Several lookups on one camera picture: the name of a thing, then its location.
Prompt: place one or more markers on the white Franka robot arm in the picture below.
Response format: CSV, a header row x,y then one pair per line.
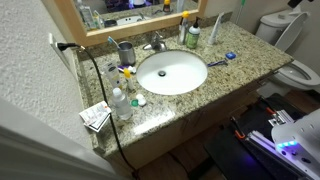
x,y
300,133

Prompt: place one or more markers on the metal sink drain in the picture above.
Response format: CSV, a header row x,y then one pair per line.
x,y
162,73

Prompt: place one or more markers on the green white lens case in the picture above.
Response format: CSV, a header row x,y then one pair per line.
x,y
140,100

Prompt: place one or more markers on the white oval sink basin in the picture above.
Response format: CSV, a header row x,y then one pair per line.
x,y
181,78

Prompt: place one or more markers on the small bottle yellow cap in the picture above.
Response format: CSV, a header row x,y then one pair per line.
x,y
129,83

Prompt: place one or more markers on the purple white tube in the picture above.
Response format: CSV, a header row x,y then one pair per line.
x,y
128,69

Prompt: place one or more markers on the clear bottle white cap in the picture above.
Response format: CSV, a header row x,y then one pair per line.
x,y
122,106

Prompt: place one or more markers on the wooden vanity cabinet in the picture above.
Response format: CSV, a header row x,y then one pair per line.
x,y
186,126

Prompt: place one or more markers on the stainless steel cup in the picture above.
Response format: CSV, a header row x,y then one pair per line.
x,y
127,55

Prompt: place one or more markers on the white lotion tube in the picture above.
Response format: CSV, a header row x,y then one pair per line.
x,y
112,75

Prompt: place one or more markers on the green bottle black pump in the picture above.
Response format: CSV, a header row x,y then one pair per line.
x,y
192,38

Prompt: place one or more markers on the blue razor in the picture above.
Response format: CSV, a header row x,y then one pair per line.
x,y
216,63

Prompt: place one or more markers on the blue white toothbrush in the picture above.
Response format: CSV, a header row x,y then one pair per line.
x,y
112,41

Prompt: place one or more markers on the folded paper leaflets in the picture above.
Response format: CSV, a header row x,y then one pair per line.
x,y
95,115

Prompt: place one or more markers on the tall white standing tube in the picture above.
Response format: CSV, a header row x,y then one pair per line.
x,y
213,33

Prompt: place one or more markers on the small blue floss box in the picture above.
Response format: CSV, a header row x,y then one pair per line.
x,y
230,55

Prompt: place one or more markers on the black orange clamp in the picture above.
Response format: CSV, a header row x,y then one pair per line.
x,y
238,133
270,111

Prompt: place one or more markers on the black robot cart platform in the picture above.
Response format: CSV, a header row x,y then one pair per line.
x,y
230,156

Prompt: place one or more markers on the white ceramic toilet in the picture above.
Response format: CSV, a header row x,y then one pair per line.
x,y
301,81

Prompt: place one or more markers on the white toilet lid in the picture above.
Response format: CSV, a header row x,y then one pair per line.
x,y
291,31

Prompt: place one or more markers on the wooden framed wall mirror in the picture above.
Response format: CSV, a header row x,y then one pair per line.
x,y
133,30

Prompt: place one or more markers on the white wall power outlet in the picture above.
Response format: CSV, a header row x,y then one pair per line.
x,y
61,55

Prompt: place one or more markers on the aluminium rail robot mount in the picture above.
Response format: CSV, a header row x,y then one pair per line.
x,y
260,138

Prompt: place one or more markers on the white door frame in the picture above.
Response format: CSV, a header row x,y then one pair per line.
x,y
33,150

